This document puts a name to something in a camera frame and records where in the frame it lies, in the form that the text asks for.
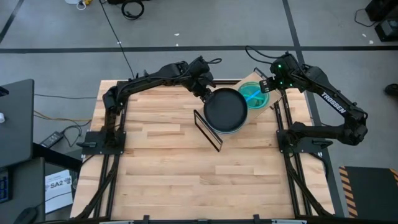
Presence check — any black equipment case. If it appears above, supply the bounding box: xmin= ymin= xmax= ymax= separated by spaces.
xmin=364 ymin=0 xmax=398 ymax=43

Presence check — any white printed paper sheet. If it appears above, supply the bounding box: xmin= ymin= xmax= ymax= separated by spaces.
xmin=44 ymin=169 xmax=74 ymax=215

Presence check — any black power adapter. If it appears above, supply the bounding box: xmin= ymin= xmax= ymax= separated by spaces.
xmin=39 ymin=131 xmax=65 ymax=149

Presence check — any coiled black cable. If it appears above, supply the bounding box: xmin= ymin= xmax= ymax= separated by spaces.
xmin=120 ymin=0 xmax=146 ymax=21

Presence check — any teal plate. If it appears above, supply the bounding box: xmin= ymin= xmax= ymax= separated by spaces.
xmin=238 ymin=81 xmax=270 ymax=110

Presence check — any dark desk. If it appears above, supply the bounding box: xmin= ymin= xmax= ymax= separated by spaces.
xmin=0 ymin=78 xmax=35 ymax=169

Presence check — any black floor cable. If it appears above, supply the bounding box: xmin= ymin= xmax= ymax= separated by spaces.
xmin=98 ymin=0 xmax=137 ymax=79

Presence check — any black frame wooden shelf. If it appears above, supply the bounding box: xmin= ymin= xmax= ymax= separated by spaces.
xmin=192 ymin=67 xmax=284 ymax=153

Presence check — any black computer mouse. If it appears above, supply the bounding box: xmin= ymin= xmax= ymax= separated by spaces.
xmin=12 ymin=206 xmax=39 ymax=224

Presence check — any black hazard striped mat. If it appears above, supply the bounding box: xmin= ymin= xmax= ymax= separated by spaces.
xmin=338 ymin=165 xmax=398 ymax=219

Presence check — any grey cabinet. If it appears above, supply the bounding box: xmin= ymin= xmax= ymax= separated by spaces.
xmin=0 ymin=156 xmax=47 ymax=224

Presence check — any large black plate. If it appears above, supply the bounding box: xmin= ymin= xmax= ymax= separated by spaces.
xmin=203 ymin=87 xmax=249 ymax=133

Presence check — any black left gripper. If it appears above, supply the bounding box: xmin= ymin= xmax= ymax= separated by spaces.
xmin=188 ymin=70 xmax=218 ymax=105

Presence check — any person's shoe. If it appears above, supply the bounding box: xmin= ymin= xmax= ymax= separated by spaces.
xmin=384 ymin=83 xmax=398 ymax=96

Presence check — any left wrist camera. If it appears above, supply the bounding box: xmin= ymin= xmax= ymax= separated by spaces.
xmin=188 ymin=57 xmax=213 ymax=76

